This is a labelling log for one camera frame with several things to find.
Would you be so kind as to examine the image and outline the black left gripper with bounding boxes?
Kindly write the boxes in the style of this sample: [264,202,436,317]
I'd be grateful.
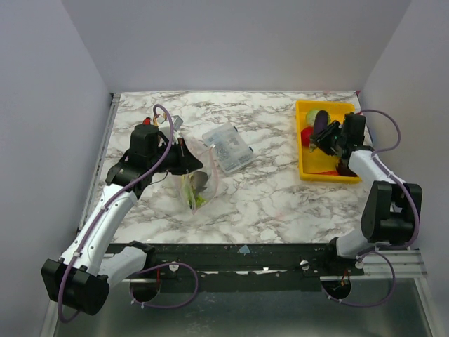
[149,138,203,176]

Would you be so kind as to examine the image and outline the purple eggplant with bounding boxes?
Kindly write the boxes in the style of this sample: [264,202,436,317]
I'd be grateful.
[313,110,330,134]

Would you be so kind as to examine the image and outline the red tomato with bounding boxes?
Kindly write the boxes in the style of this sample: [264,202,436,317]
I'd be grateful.
[300,126,314,147]

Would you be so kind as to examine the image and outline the clear zip top bag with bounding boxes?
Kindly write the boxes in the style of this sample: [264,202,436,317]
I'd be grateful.
[174,138,219,214]

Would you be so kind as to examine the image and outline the orange carrot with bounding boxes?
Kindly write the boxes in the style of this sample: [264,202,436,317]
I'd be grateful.
[311,171,340,176]

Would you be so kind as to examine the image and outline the pale green celery stalk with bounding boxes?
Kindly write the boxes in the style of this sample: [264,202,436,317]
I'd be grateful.
[182,174,206,210]

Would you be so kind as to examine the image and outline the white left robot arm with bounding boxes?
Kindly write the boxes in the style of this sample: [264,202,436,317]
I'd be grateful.
[41,124,203,322]

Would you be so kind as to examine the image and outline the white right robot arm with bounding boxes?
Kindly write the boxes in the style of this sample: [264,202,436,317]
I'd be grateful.
[309,110,422,275]

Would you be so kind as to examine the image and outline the yellow plastic bin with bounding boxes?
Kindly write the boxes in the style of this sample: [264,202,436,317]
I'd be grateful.
[295,100,361,184]

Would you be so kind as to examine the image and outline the green cabbage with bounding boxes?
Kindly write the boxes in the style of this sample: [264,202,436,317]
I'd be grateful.
[305,109,319,127]

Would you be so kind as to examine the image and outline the dark red beet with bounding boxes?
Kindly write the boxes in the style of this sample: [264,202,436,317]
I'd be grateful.
[336,159,357,177]

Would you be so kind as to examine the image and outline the clear plastic screw box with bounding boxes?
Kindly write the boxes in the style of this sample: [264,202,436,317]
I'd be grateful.
[202,123,255,176]

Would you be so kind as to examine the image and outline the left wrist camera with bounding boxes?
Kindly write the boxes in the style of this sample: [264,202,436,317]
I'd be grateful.
[154,115,184,136]

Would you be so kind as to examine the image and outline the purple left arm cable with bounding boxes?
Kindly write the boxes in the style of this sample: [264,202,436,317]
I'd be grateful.
[58,104,176,323]

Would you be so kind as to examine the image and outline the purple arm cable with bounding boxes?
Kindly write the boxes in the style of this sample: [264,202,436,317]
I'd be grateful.
[357,109,422,251]
[58,104,176,323]

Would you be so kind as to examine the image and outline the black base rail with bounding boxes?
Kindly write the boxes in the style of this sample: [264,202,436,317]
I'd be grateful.
[125,244,363,293]

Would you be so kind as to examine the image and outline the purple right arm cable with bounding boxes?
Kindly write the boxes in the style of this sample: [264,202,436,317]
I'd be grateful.
[357,109,422,251]

